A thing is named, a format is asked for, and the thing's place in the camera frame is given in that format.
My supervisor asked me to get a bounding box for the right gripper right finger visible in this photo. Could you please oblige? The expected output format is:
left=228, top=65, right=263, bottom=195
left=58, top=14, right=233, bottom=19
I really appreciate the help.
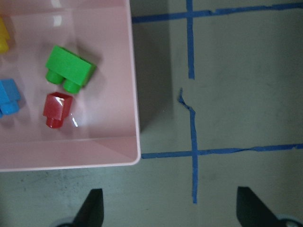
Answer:
left=236, top=186, right=284, bottom=227

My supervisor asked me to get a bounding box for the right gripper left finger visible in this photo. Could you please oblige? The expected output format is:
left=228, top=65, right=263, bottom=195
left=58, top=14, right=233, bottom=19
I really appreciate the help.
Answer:
left=70, top=189, right=104, bottom=227

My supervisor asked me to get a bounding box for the red toy block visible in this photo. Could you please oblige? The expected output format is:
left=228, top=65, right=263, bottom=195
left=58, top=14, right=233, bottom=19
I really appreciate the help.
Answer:
left=43, top=92, right=73, bottom=129

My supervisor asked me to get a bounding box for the blue toy block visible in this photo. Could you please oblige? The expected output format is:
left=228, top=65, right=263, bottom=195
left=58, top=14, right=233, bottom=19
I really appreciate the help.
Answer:
left=0, top=79, right=21, bottom=118

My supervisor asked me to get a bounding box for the green toy block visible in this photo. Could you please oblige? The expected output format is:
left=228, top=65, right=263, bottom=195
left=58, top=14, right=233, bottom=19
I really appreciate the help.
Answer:
left=45, top=45, right=96, bottom=94

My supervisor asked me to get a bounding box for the yellow toy block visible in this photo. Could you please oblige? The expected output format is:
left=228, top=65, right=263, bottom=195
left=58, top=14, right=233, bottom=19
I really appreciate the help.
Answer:
left=0, top=18, right=10, bottom=54

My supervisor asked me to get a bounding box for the pink plastic box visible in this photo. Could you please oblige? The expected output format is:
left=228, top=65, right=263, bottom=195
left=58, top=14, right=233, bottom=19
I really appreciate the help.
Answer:
left=0, top=0, right=141, bottom=172

